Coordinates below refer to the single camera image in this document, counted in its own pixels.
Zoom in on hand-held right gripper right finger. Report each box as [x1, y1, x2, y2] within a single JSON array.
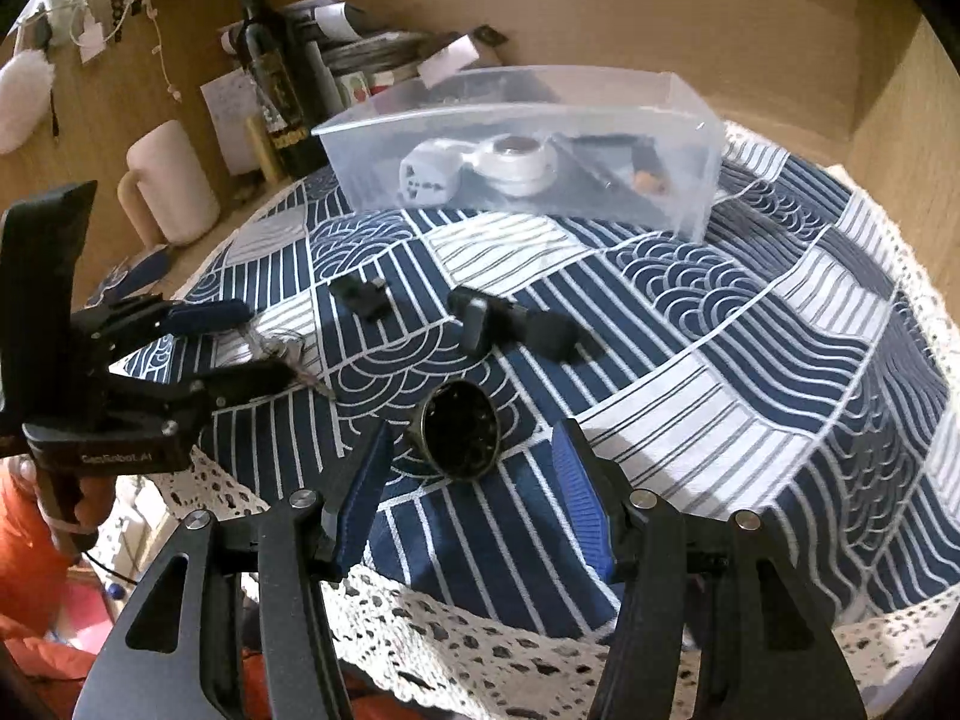
[[551, 420, 863, 720]]

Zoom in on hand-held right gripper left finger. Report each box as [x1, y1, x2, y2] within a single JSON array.
[[71, 418, 396, 720]]

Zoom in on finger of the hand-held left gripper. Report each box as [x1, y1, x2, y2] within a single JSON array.
[[71, 296, 254, 370], [101, 358, 295, 430]]

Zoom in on silver keys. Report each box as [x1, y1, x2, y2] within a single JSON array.
[[246, 330, 335, 400]]

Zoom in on round black metal grinder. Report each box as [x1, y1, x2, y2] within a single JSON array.
[[411, 380, 501, 479]]

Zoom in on clear plastic storage box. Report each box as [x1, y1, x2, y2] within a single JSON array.
[[311, 64, 728, 242]]

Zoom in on person's left hand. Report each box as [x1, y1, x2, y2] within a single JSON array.
[[13, 456, 117, 557]]

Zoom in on cream ceramic mug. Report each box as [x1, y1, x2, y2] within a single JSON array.
[[118, 120, 223, 246]]

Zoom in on small black plug adapter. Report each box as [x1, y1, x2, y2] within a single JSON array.
[[330, 276, 392, 325]]

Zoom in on black oval key fob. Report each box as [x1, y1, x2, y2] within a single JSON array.
[[517, 311, 603, 362]]

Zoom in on blue white patterned tablecloth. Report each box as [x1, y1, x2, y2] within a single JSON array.
[[112, 120, 953, 661], [169, 116, 960, 720]]

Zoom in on yellow tube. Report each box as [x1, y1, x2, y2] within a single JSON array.
[[246, 116, 284, 182]]

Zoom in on white note paper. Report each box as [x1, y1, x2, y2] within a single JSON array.
[[200, 71, 261, 175]]

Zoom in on black clip gadget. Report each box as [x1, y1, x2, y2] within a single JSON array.
[[447, 285, 520, 353]]

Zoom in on dark wine bottle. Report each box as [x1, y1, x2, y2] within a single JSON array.
[[231, 0, 325, 182]]

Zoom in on white plush toy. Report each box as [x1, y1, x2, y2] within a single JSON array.
[[0, 49, 58, 156]]

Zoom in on white travel plug adapter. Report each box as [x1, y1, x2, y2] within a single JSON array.
[[400, 139, 472, 205]]

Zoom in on person's orange clothing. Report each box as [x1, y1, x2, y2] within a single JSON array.
[[0, 611, 102, 720]]

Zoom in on stack of papers and books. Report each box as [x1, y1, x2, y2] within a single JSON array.
[[281, 0, 505, 102]]

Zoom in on black flat device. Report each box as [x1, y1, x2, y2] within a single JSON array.
[[553, 133, 680, 200]]

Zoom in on white round charger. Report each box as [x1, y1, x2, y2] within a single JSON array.
[[463, 131, 557, 197]]

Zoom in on white hanging cord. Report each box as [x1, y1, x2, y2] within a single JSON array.
[[139, 0, 185, 102]]

